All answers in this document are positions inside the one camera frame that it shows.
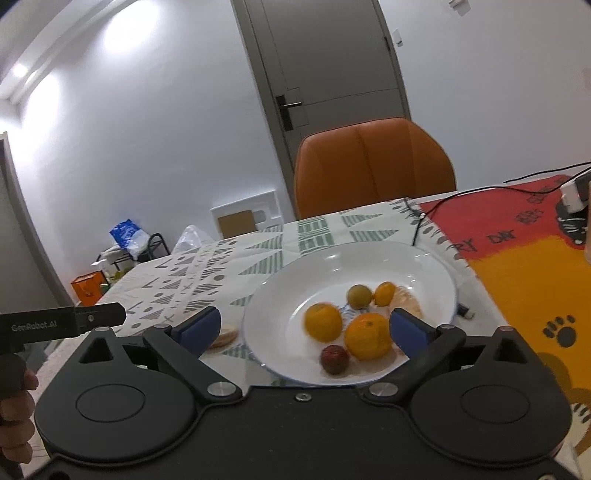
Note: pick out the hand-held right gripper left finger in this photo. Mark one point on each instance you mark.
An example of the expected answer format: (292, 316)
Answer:
(199, 330)

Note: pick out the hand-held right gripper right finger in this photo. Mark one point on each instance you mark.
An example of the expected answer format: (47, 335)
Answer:
(411, 333)

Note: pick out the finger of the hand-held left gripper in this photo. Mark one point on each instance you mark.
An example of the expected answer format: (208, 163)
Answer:
(104, 315)

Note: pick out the large orange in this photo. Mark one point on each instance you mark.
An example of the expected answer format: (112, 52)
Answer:
(368, 336)

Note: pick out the small orange kumquat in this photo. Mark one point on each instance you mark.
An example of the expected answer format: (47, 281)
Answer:
(384, 293)

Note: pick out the green round fruit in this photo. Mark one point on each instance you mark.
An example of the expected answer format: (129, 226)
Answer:
(359, 296)

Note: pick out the red plum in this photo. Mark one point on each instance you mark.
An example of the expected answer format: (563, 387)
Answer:
(334, 360)

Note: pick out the medium orange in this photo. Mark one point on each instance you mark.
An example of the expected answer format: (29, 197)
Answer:
(323, 321)

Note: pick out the white enamel plate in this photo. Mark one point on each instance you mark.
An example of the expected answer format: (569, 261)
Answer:
(295, 286)

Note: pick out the person's left hand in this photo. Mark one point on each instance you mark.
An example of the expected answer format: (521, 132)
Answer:
(16, 417)

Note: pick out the orange paper bag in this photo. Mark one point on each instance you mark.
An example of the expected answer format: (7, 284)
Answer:
(87, 288)

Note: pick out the patterned white tablecloth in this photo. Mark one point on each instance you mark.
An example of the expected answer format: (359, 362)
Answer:
(207, 272)

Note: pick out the black metal rack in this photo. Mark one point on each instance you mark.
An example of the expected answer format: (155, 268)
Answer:
(150, 249)

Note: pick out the blue plastic bag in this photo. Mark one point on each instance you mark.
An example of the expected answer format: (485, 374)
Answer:
(123, 232)

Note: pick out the white plastic bag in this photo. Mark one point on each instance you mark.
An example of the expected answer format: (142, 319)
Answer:
(191, 240)

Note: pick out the grey plain door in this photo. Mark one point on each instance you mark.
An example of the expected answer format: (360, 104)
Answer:
(18, 230)

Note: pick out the red orange cartoon mat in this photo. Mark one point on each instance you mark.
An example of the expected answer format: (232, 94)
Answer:
(521, 277)

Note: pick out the orange leather chair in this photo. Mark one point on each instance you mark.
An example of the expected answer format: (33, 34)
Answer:
(374, 166)

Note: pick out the white power adapter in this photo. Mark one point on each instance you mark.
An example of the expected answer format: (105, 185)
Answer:
(572, 194)

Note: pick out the grey panelled door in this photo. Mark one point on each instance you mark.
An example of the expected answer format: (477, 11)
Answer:
(323, 69)

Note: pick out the white frame with cardboard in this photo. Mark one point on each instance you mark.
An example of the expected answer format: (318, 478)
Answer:
(247, 217)

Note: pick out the white wall switch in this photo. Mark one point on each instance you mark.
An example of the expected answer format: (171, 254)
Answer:
(398, 37)

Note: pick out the white wall fixture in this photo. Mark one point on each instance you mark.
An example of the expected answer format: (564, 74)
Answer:
(457, 3)

